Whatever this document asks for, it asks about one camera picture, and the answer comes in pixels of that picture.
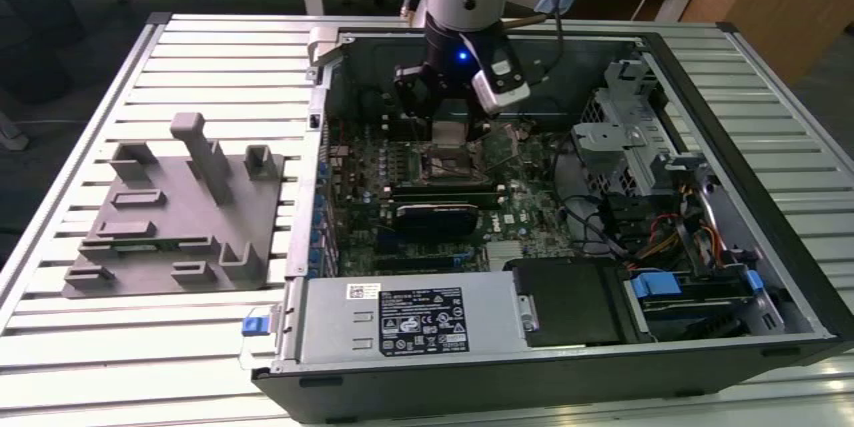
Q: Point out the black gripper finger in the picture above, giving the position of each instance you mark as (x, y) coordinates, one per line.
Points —
(420, 97)
(480, 122)

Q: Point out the silver topped CPU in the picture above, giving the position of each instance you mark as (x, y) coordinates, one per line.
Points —
(448, 134)

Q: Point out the CPU socket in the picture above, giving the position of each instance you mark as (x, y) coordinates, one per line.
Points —
(447, 167)

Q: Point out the green RAM stick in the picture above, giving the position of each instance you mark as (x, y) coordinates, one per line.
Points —
(447, 197)
(142, 246)

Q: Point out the grey metal drive cage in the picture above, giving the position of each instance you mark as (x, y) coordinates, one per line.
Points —
(600, 139)

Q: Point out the black graphics card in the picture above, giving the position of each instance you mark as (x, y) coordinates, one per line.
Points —
(436, 227)

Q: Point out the green motherboard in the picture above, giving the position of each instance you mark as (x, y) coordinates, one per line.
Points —
(533, 227)

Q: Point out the silver finned heatsink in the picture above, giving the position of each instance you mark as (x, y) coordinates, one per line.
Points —
(504, 256)

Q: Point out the short black expansion slot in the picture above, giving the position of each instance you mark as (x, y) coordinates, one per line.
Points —
(413, 263)

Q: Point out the black plastic shroud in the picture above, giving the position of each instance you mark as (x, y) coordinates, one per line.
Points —
(573, 302)

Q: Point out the blue disk carrier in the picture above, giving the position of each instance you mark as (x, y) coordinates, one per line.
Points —
(656, 287)

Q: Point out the silver power supply unit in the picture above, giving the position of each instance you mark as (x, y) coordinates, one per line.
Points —
(333, 327)

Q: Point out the grey plastic parts rack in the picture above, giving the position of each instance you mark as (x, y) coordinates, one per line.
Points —
(180, 247)

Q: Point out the blue plastic case latch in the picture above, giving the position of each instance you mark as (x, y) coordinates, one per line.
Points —
(254, 325)

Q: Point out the black open PC case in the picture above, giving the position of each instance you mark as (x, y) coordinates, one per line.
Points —
(467, 392)

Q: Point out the metal disk bay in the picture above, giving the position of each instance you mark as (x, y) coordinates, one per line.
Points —
(767, 317)

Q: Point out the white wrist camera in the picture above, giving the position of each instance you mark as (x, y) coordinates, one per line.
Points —
(503, 82)

